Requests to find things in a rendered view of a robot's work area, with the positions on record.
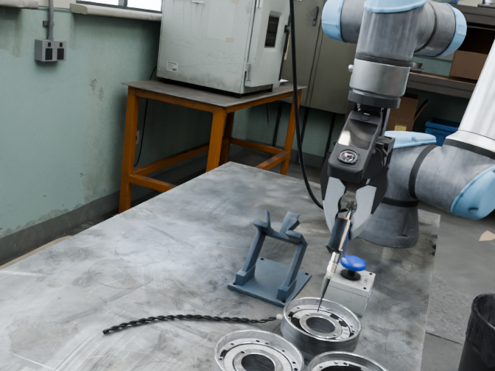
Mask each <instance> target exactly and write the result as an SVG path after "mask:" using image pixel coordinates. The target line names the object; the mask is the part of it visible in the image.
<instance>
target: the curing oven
mask: <svg viewBox="0 0 495 371"><path fill-rule="evenodd" d="M289 25H290V10H289V0H164V3H163V12H162V19H161V35H160V43H159V52H158V67H157V75H156V76H157V77H163V78H164V83H167V84H170V80H177V81H181V82H187V83H191V84H195V85H202V86H205V87H209V88H216V89H220V90H224V91H230V92H234V93H235V95H234V98H237V99H241V94H242V93H250V92H254V91H260V90H264V89H267V91H268V92H272V91H273V88H279V85H280V80H281V73H282V68H283V64H284V55H285V53H286V51H287V44H288V40H289Z"/></svg>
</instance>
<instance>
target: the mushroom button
mask: <svg viewBox="0 0 495 371"><path fill-rule="evenodd" d="M340 264H341V265H342V266H343V267H344V268H346V269H347V270H348V271H347V273H348V274H349V275H355V272H361V271H363V270H365V268H366V263H365V261H364V260H362V259H361V258H359V257H356V256H353V255H346V256H345V258H341V260H340Z"/></svg>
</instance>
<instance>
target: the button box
mask: <svg viewBox="0 0 495 371"><path fill-rule="evenodd" d="M347 271H348V270H347V269H346V268H344V267H343V266H342V265H341V264H340V263H338V265H337V268H336V271H335V273H334V275H333V277H332V279H331V280H330V282H329V285H328V288H327V290H326V293H325V295H324V297H323V298H324V299H327V300H332V301H335V302H336V303H339V304H341V305H344V306H345V307H346V308H348V309H350V310H351V311H352V312H353V313H355V314H356V316H358V317H363V314H364V312H365V309H366V306H367V304H368V301H369V299H370V295H371V290H372V287H373V282H374V278H375V275H376V274H374V273H371V272H366V271H364V270H363V271H361V272H355V275H349V274H348V273H347ZM325 282H326V275H325V277H324V279H323V285H322V288H321V292H320V297H321V296H322V293H323V287H324V285H325Z"/></svg>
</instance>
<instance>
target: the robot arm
mask: <svg viewBox="0 0 495 371"><path fill-rule="evenodd" d="M451 1H453V0H328V1H327V2H326V4H325V6H324V8H323V12H322V21H321V22H322V27H323V31H324V32H325V34H326V35H327V36H328V37H329V38H331V39H335V40H340V41H342V42H343V43H356V44H357V50H356V54H355V60H354V65H350V66H349V67H348V70H349V71H350V72H353V73H352V75H351V81H350V87H351V88H353V89H351V90H349V94H348V100H350V101H352V102H356V103H359V104H360V106H359V109H358V111H357V112H356V111H351V112H350V114H349V116H348V118H347V121H346V123H345V125H344V127H343V130H342V132H341V133H340V136H339V138H338V140H337V141H335V142H334V143H333V145H334V149H333V151H332V152H328V153H327V154H326V161H325V163H324V164H323V167H322V169H321V173H320V187H321V194H322V200H323V208H324V213H325V217H326V222H327V225H328V227H329V230H330V232H331V233H332V231H333V228H334V223H335V220H336V219H337V217H338V213H339V212H340V209H341V204H340V201H341V199H342V196H343V195H344V194H345V193H346V191H347V188H348V184H347V182H346V181H348V182H350V183H356V184H358V183H360V182H361V181H362V183H366V185H364V186H361V187H359V188H358V189H357V191H356V196H355V199H356V202H357V209H356V211H355V212H353V215H352V217H351V224H352V226H351V228H350V230H349V240H353V239H355V238H356V237H357V236H358V237H360V238H361V239H364V240H366V241H369V242H371V243H374V244H378V245H381V246H384V247H392V248H409V247H414V246H415V245H416V244H417V242H418V237H419V223H418V203H419V201H422V202H425V203H427V204H430V205H433V206H435V207H437V208H440V209H443V210H445V211H448V212H450V213H452V214H453V215H455V216H462V217H465V218H467V219H472V220H477V219H482V218H484V217H485V216H487V215H488V214H489V213H490V212H491V211H492V210H493V209H494V208H495V40H494V43H493V45H492V47H491V50H490V52H489V55H488V58H487V60H486V62H485V65H484V67H483V69H482V72H481V75H480V78H479V79H478V82H477V84H476V87H475V89H474V92H473V94H472V96H471V99H470V102H469V104H468V107H467V108H466V111H465V114H464V116H463V119H462V121H461V123H460V126H459V128H458V131H457V132H456V133H454V134H452V135H449V136H447V137H446V139H445V141H444V143H443V146H437V145H435V144H436V137H435V136H433V135H429V134H424V133H419V132H405V131H386V132H385V130H386V126H387V121H388V117H389V114H390V109H398V108H399V105H400V101H401V98H399V96H403V95H404V92H405V88H406V84H407V79H408V76H409V72H410V64H411V61H412V58H413V54H419V55H425V56H427V57H443V56H446V55H449V54H451V53H453V52H454V51H456V50H457V49H458V48H459V47H460V45H461V44H462V42H463V41H464V38H465V36H466V20H465V18H464V16H463V14H462V13H461V12H460V11H459V10H457V9H456V8H453V7H452V6H451V5H449V4H447V3H449V2H451Z"/></svg>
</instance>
